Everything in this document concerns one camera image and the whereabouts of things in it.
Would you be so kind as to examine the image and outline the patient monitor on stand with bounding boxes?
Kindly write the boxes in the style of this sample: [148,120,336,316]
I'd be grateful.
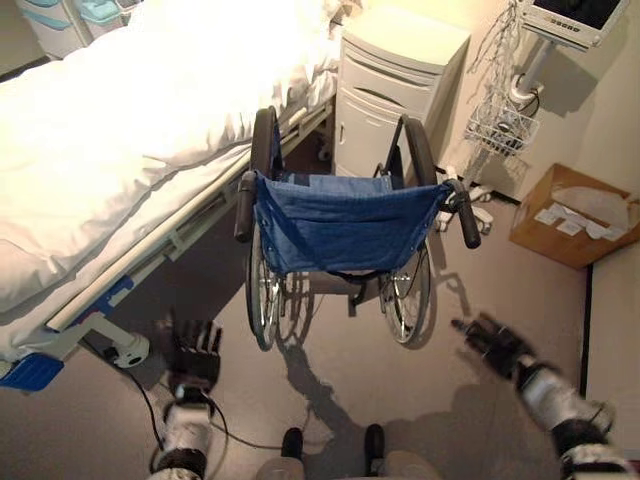
[508,0,632,104]

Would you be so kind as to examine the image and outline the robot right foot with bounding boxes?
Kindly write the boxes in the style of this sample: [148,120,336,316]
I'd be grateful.
[363,423,386,476]

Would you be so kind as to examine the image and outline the blue fabric wheelchair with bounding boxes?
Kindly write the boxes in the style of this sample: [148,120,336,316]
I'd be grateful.
[233,105,482,351]

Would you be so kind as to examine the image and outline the white wire basket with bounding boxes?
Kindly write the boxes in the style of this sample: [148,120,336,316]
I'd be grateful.
[463,94,542,157]

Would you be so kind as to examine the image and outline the cardboard box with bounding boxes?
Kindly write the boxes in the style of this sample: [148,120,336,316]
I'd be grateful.
[508,163,640,271]

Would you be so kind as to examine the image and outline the black floor cable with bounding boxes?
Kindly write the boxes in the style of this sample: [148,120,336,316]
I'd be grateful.
[102,347,326,451]

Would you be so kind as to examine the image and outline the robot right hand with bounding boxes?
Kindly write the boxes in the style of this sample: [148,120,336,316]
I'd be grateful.
[451,312,537,380]

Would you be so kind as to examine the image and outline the hospital bed frame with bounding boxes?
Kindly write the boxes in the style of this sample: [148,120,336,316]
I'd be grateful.
[0,97,337,391]

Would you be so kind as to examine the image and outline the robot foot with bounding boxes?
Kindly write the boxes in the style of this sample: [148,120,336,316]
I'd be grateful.
[280,427,305,460]
[363,423,386,476]

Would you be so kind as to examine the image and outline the white bedside cabinet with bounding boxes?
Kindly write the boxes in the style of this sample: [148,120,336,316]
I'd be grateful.
[333,4,472,187]

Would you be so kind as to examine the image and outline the white bed quilt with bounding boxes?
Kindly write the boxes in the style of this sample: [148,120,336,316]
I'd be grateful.
[0,0,351,351]

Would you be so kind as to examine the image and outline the white medical cart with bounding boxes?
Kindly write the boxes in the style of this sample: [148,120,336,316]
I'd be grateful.
[14,0,136,60]

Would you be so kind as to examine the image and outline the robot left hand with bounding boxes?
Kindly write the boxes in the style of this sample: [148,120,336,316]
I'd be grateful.
[169,318,224,392]

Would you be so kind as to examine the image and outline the white monitor lead wires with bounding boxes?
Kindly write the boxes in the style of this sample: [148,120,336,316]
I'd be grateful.
[468,0,526,181]

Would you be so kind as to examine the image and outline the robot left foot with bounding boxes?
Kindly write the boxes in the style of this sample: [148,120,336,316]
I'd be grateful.
[280,427,305,460]

